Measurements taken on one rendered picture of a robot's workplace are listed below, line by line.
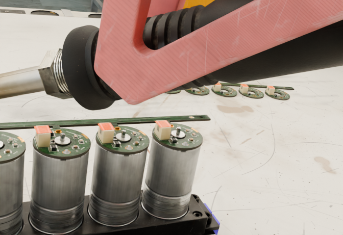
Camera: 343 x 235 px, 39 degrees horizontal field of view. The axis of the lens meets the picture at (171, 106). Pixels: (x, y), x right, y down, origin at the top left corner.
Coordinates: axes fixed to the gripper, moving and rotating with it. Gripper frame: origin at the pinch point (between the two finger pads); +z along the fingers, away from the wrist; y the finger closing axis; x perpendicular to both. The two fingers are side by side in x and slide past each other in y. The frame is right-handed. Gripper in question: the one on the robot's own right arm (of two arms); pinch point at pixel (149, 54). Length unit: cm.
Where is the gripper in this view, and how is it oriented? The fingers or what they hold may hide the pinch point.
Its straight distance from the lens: 13.5
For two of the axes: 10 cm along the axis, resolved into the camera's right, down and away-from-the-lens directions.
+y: -3.7, 3.3, -8.7
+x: 7.2, 6.9, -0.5
